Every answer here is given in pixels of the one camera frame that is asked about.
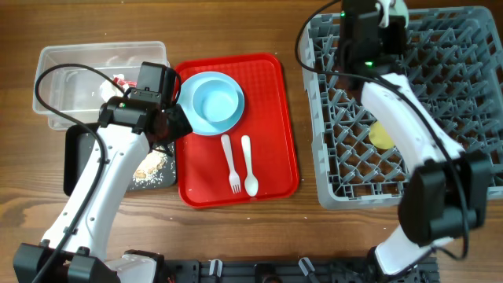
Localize red serving tray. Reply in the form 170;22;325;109
175;53;299;208

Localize light blue bowl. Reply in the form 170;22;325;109
192;79;239;123

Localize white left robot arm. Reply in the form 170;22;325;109
13;90;192;282

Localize black food waste tray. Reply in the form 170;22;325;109
64;126;177;197

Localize white napkin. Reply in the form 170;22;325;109
99;74;125;102

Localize grey dishwasher rack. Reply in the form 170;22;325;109
299;6;502;209

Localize rice and food scraps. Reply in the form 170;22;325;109
133;151;174;186

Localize light blue plate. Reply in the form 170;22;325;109
178;72;245;136

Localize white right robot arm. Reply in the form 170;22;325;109
336;4;491;282

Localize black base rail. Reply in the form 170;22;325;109
164;257;439;283

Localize white plastic fork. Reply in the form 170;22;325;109
221;134;240;194

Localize clear plastic waste bin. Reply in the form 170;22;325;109
35;41;170;123

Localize yellow plastic cup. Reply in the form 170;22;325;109
369;121;395;150

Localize white plastic spoon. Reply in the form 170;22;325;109
241;135;259;197

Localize mint green bowl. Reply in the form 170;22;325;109
376;0;409;17

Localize red snack wrapper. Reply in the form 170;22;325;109
113;76;137;90

